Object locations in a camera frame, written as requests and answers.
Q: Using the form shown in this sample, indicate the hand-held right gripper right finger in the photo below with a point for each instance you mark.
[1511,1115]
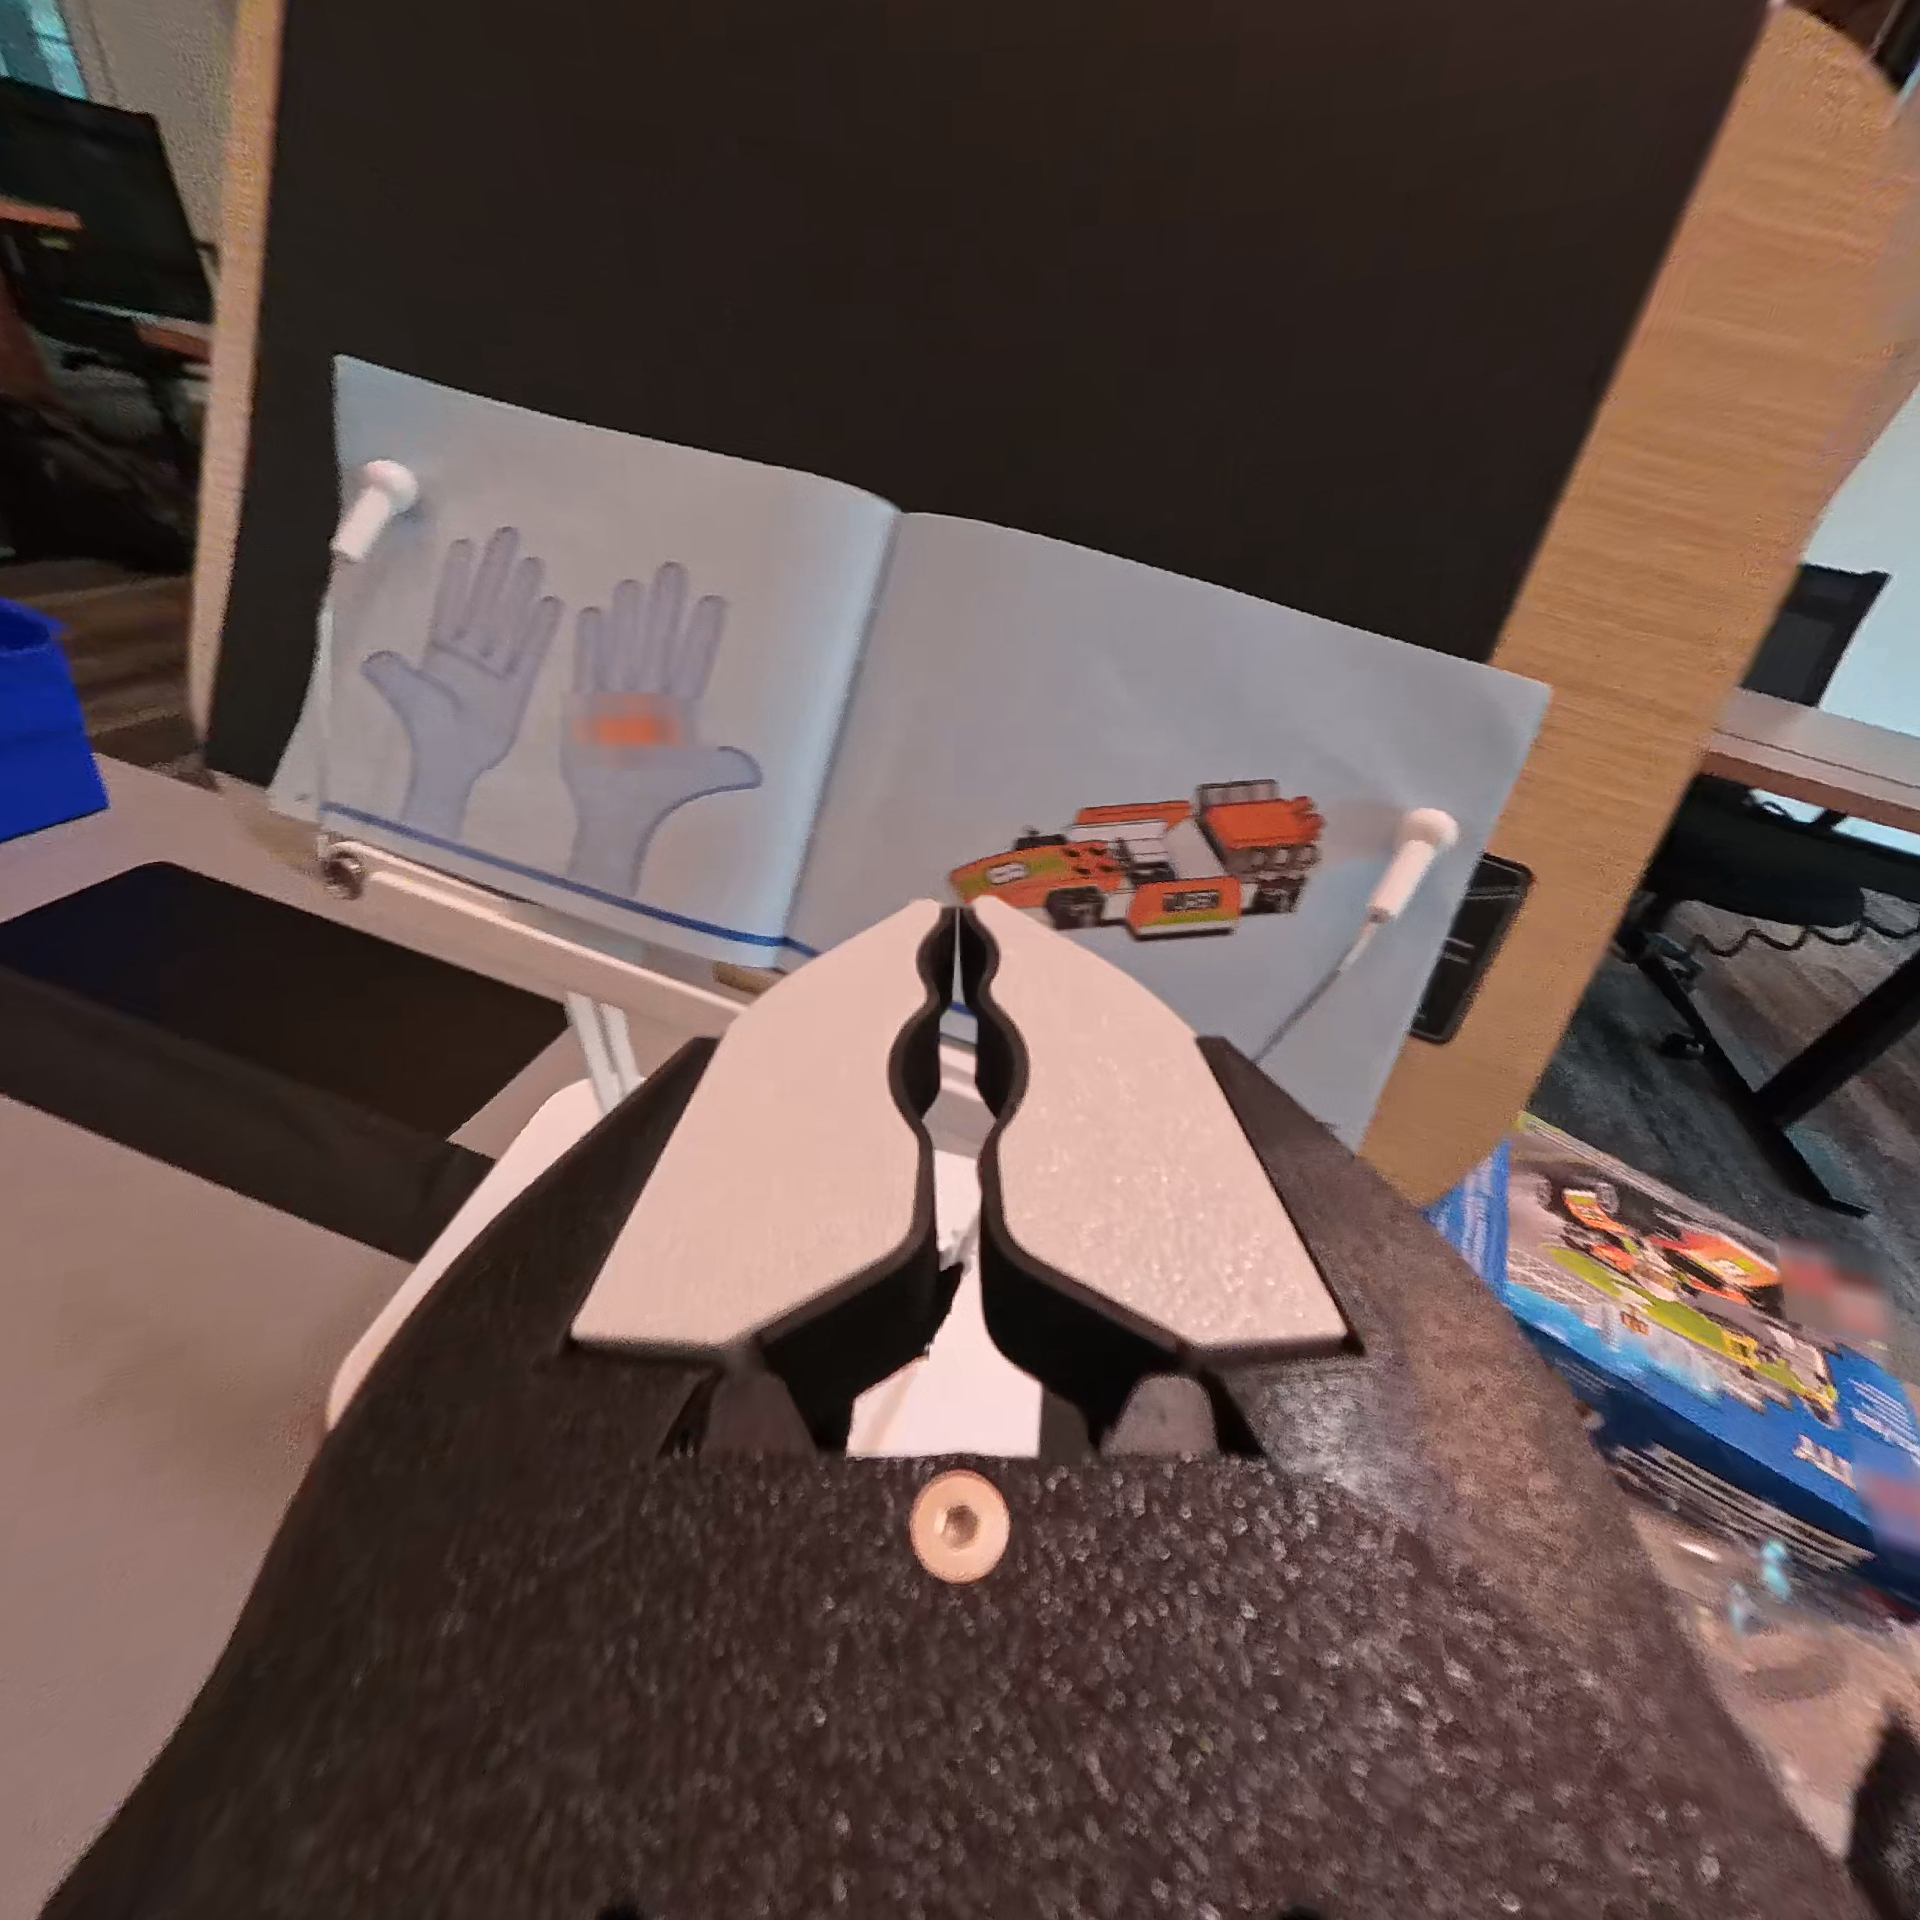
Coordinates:
[1170,1186]

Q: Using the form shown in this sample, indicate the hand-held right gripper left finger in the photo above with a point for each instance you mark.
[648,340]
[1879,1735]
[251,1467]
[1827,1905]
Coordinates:
[766,1186]

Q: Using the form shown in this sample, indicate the white book stand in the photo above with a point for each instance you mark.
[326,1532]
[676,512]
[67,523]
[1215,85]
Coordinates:
[601,930]

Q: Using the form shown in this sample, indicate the instruction booklet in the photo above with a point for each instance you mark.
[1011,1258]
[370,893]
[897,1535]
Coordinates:
[1140,691]

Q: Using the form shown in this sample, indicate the blue cardboard box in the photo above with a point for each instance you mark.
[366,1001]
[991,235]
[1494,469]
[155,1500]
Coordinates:
[1681,1352]

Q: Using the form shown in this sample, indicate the blue storage bin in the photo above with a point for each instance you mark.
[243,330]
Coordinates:
[38,736]

